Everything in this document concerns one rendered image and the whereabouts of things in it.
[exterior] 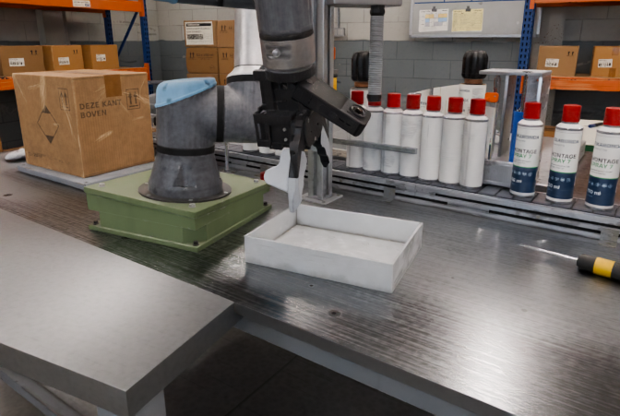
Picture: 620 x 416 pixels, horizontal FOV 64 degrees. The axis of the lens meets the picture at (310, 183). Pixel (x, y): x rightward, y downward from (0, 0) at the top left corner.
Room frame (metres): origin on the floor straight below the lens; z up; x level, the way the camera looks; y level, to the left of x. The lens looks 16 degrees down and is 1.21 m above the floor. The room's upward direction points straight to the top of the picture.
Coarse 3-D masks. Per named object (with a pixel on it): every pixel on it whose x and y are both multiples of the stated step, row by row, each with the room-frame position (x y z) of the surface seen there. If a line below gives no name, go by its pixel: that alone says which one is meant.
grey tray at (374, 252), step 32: (288, 224) 0.95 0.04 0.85; (320, 224) 0.96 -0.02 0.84; (352, 224) 0.93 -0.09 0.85; (384, 224) 0.90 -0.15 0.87; (416, 224) 0.88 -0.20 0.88; (256, 256) 0.80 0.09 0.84; (288, 256) 0.77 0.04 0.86; (320, 256) 0.75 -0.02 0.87; (352, 256) 0.72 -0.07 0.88; (384, 256) 0.82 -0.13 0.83; (384, 288) 0.70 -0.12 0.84
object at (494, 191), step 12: (216, 144) 1.60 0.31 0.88; (264, 156) 1.43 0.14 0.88; (336, 168) 1.29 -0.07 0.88; (408, 180) 1.17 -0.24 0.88; (420, 180) 1.17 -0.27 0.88; (468, 192) 1.08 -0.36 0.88; (480, 192) 1.07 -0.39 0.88; (492, 192) 1.07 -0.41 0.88; (504, 192) 1.07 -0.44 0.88; (540, 204) 0.99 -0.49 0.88; (552, 204) 0.98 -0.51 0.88; (576, 204) 0.98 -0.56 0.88; (612, 216) 0.91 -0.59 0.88
